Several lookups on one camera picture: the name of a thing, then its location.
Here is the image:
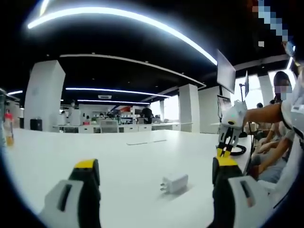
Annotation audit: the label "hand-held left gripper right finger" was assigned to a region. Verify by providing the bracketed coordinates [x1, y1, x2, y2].
[212, 156, 270, 228]

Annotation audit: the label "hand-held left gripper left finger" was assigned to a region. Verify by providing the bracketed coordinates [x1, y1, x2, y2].
[39, 158, 102, 228]

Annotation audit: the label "black Type-C cable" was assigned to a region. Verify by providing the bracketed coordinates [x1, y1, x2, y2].
[229, 143, 248, 157]

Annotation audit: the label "white charger adapter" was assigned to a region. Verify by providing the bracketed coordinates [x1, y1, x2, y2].
[159, 173, 189, 194]

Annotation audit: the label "white desk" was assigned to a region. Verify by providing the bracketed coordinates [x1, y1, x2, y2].
[1, 128, 253, 228]

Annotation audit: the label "lit monitor on stand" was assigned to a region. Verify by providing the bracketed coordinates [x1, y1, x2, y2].
[217, 94, 231, 117]

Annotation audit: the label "black tripod stand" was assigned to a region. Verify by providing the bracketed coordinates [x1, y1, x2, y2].
[239, 83, 247, 103]

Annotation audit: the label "thin monitor on tripod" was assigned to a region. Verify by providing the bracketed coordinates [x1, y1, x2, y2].
[244, 70, 250, 98]

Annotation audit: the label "white square pillar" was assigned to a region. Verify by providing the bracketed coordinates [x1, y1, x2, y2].
[23, 59, 66, 133]
[178, 83, 199, 133]

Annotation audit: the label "person's legs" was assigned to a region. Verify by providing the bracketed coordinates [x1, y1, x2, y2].
[251, 152, 289, 185]

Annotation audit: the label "grey office chair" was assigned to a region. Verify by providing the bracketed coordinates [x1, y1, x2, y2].
[99, 119, 120, 134]

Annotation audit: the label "person's white shirt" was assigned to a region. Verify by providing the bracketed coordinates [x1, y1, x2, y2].
[280, 68, 304, 157]

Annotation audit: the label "white cabinet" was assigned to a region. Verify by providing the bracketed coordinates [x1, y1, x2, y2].
[69, 110, 82, 126]

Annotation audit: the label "row of white office desks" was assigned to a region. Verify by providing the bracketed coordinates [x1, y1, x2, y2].
[52, 122, 181, 134]

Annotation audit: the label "black box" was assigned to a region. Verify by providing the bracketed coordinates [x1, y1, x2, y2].
[29, 118, 43, 132]

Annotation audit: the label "yellow drink bottle red cap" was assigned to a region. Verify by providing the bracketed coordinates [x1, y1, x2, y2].
[4, 111, 14, 146]

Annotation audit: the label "long curved ceiling light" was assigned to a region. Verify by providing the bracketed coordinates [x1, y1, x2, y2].
[27, 7, 218, 66]

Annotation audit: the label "grey desk cable slot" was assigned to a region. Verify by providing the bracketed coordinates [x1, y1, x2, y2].
[126, 139, 167, 146]

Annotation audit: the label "red blue wall banner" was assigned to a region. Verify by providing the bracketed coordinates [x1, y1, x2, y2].
[111, 105, 132, 113]

